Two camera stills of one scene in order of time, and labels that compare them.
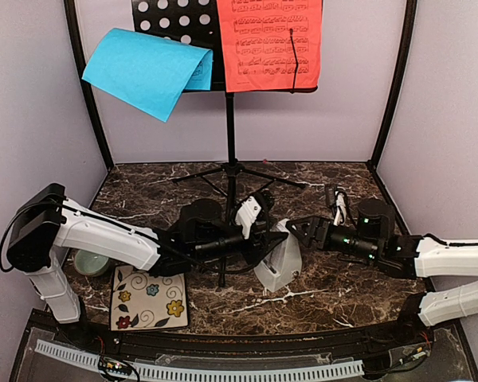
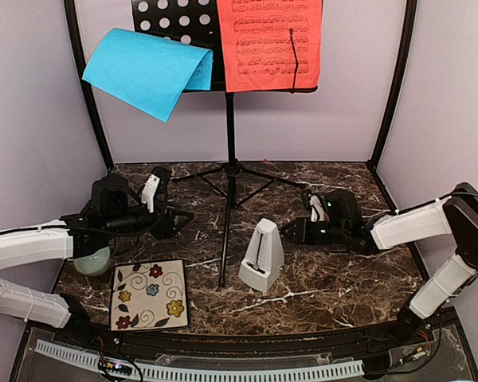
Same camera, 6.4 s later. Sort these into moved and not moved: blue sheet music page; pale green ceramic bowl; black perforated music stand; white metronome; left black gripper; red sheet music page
Moved: white metronome; left black gripper
Not moved: black perforated music stand; pale green ceramic bowl; red sheet music page; blue sheet music page
